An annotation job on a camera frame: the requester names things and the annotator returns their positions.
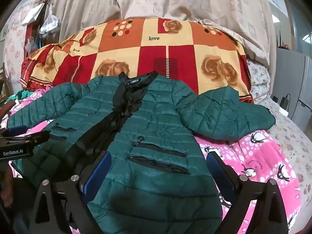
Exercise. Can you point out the white paper bag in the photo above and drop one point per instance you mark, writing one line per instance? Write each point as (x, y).
(33, 14)

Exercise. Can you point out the green cloth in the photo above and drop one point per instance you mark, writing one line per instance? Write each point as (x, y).
(20, 95)

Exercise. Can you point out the white plastic bag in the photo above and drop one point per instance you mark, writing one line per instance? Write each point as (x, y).
(50, 24)

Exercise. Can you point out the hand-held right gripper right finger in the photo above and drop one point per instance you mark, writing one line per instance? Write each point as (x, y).
(220, 173)

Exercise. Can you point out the red orange rose checkered quilt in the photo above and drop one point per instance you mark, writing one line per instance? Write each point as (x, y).
(151, 51)

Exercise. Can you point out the grey cabinet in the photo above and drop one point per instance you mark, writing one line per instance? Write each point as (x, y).
(297, 78)

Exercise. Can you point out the dark coat rack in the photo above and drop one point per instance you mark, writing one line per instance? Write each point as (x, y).
(45, 7)

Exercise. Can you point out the floral bedsheet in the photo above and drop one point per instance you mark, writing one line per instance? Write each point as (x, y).
(292, 136)

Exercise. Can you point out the person's left forearm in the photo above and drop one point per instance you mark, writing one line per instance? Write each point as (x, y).
(6, 190)

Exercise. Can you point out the black power adapter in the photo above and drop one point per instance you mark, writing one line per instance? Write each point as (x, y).
(284, 101)

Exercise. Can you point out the pink penguin blanket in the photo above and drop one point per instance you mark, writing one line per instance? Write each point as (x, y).
(258, 165)

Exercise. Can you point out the beige patterned curtain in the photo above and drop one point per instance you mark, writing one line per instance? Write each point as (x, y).
(170, 0)

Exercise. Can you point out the black router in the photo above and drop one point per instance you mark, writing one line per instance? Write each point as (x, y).
(282, 44)

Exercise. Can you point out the green puffer jacket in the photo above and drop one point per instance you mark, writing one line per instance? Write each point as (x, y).
(151, 131)

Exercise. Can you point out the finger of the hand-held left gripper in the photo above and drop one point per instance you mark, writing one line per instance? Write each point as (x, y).
(17, 129)
(31, 137)

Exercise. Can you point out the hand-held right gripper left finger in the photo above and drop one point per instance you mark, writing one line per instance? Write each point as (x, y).
(96, 175)

